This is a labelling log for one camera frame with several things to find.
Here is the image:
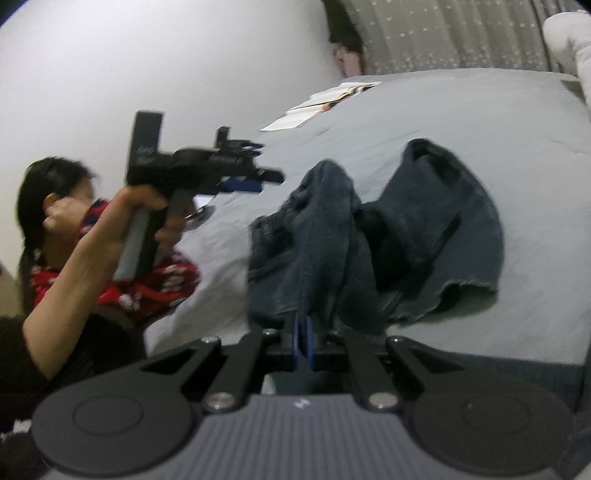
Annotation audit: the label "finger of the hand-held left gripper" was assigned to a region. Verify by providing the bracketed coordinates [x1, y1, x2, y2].
[217, 167, 286, 193]
[216, 126, 266, 160]

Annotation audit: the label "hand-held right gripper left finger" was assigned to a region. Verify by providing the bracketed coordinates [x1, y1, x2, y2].
[139, 318, 305, 414]

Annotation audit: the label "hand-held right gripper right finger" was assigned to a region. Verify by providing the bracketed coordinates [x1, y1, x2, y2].
[305, 318, 467, 411]

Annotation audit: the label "dark blue jeans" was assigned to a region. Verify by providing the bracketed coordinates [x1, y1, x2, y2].
[247, 138, 505, 335]

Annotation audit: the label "person's left forearm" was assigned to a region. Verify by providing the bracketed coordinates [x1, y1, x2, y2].
[21, 203, 134, 379]

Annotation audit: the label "person's left hand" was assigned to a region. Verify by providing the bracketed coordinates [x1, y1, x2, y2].
[108, 185, 188, 247]

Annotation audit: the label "white booklet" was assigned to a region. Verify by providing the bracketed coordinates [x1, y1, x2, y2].
[260, 102, 335, 133]

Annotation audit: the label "pink hanging garment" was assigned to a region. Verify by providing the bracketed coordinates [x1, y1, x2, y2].
[335, 44, 365, 77]

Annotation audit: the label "dark hanging garment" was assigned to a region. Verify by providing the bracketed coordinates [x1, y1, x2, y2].
[323, 0, 365, 51]

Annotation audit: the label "grey star-patterned curtain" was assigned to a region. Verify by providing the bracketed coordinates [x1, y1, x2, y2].
[344, 0, 566, 75]

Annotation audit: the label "person's dark clothing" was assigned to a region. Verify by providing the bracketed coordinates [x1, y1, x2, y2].
[0, 314, 146, 480]

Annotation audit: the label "grey quilt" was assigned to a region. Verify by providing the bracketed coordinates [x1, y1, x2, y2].
[542, 11, 591, 107]

